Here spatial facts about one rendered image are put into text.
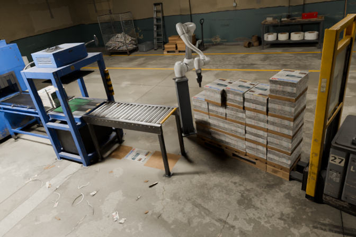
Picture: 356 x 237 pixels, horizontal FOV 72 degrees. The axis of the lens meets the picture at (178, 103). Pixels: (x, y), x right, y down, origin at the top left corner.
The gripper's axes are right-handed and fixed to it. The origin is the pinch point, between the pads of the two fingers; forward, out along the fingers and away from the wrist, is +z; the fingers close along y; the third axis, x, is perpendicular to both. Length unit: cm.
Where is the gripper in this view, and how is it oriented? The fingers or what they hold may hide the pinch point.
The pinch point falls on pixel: (199, 84)
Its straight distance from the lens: 368.2
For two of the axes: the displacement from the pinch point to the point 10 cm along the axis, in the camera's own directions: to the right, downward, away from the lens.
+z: 1.3, 9.0, 4.2
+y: 6.8, -3.9, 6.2
